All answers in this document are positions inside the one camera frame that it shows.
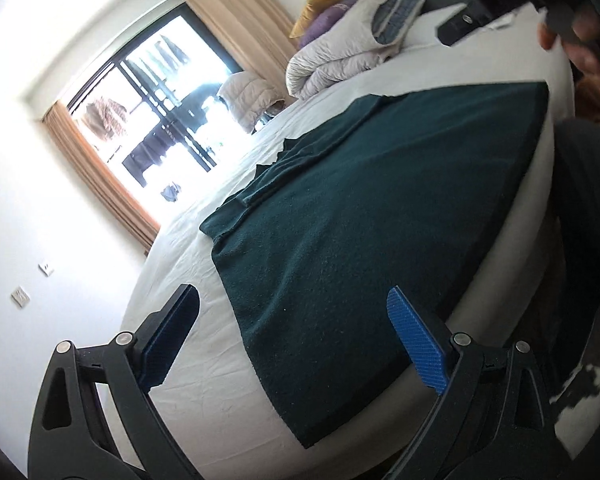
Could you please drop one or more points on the black white patterned cloth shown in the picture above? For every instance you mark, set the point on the black white patterned cloth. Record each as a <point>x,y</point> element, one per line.
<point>590,390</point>

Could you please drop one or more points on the yellow pillow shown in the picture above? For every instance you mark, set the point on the yellow pillow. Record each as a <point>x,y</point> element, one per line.
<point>320,5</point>

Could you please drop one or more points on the balcony glass door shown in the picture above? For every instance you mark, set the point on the balcony glass door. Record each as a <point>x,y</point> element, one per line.
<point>170,115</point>

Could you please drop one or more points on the person's dark clothing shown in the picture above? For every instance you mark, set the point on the person's dark clothing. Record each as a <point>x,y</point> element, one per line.
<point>585,200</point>

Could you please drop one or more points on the folded grey duvet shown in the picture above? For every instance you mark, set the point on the folded grey duvet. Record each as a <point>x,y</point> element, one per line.
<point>330,65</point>

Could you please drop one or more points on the small dark hanging garment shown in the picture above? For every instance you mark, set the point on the small dark hanging garment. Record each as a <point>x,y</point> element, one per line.
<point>170,192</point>

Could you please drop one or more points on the person's right hand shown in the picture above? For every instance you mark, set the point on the person's right hand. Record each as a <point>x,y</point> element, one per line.
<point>587,67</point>

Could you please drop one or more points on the purple pillow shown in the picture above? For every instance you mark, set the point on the purple pillow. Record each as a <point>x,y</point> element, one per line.
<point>320,27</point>

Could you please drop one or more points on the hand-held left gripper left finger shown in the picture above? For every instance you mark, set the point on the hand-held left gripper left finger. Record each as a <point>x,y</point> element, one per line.
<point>172,335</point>

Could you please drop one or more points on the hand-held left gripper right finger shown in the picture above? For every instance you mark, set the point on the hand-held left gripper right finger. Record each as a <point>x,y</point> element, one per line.
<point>417,340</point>

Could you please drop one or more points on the white wall socket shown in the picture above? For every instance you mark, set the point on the white wall socket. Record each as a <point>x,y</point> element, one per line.
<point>46,268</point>

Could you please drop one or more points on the dark green towel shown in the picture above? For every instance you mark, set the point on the dark green towel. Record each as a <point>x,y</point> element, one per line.
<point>355,235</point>

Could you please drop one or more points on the beige wall socket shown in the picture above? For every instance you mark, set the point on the beige wall socket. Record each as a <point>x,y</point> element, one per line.
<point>21,296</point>

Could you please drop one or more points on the beige curtain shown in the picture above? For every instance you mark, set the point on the beige curtain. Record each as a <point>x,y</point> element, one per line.
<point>240,15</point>
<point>105,185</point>

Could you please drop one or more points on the beige puffer jacket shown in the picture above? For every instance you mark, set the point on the beige puffer jacket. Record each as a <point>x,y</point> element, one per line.
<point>250,97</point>

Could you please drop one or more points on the row of hanging dark clothes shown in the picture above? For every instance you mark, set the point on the row of hanging dark clothes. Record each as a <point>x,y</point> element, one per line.
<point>145,155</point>

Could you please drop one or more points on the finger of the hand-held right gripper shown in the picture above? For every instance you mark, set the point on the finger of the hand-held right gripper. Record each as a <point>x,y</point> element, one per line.
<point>462,25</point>

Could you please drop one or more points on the hanging patterned garment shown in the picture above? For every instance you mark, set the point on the hanging patterned garment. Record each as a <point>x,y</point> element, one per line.
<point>105,122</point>

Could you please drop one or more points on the bed with white sheet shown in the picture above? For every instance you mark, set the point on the bed with white sheet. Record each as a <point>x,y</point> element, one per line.
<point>205,410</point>

